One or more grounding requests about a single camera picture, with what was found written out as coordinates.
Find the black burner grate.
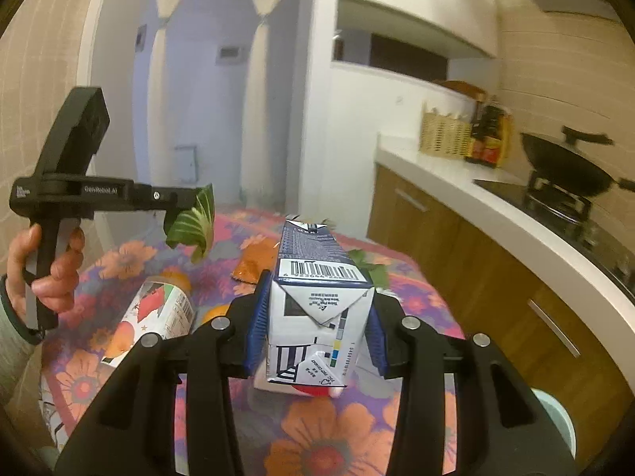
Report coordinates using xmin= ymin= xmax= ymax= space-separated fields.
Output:
xmin=526 ymin=171 xmax=593 ymax=211

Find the light blue plastic basket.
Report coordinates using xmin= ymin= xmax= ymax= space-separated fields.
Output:
xmin=533 ymin=389 xmax=579 ymax=462

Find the dark sauce bottle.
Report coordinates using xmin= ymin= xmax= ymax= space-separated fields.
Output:
xmin=469 ymin=102 xmax=489 ymax=164

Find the white kitchen countertop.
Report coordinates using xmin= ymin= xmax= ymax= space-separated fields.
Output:
xmin=374 ymin=131 xmax=635 ymax=407

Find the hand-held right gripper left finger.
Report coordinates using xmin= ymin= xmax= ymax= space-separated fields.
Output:
xmin=54 ymin=270 xmax=273 ymax=476

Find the person's left hand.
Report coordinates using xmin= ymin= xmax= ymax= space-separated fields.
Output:
xmin=6 ymin=225 xmax=86 ymax=318

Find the floral tablecloth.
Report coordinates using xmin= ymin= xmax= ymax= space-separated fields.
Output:
xmin=40 ymin=208 xmax=467 ymax=476

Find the brown flat object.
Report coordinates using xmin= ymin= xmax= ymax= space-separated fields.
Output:
xmin=431 ymin=79 xmax=487 ymax=102

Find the white wall box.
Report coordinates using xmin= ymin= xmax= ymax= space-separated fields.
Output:
xmin=173 ymin=145 xmax=199 ymax=186

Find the person's left forearm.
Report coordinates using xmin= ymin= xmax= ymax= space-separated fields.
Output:
xmin=0 ymin=273 xmax=45 ymax=410

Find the black wok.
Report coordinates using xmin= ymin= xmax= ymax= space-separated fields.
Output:
xmin=518 ymin=126 xmax=635 ymax=196

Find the orange snack packet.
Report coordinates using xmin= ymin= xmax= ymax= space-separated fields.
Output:
xmin=231 ymin=240 xmax=279 ymax=283

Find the white curtain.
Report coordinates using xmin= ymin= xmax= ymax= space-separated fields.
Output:
xmin=241 ymin=0 xmax=298 ymax=209

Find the blue and white milk carton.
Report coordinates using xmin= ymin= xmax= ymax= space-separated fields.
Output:
xmin=253 ymin=215 xmax=375 ymax=400

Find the printed snack can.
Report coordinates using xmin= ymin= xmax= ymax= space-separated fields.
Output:
xmin=102 ymin=272 xmax=196 ymax=365

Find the red label sauce bottle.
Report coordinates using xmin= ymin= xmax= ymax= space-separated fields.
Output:
xmin=480 ymin=104 xmax=513 ymax=167

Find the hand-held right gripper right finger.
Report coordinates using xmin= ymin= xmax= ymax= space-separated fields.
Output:
xmin=364 ymin=290 xmax=579 ymax=476

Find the wooden kitchen cabinet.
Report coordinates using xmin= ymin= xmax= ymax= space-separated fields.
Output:
xmin=367 ymin=166 xmax=621 ymax=462

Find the black gas stove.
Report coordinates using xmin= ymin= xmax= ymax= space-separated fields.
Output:
xmin=473 ymin=171 xmax=635 ymax=303

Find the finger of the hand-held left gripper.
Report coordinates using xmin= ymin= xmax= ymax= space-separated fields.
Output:
xmin=135 ymin=182 xmax=213 ymax=231

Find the silver cabinet handle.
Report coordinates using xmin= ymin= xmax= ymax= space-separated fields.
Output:
xmin=528 ymin=300 xmax=581 ymax=358
xmin=394 ymin=189 xmax=427 ymax=211

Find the green vegetable leaf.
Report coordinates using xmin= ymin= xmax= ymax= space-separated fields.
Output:
xmin=347 ymin=250 xmax=390 ymax=288

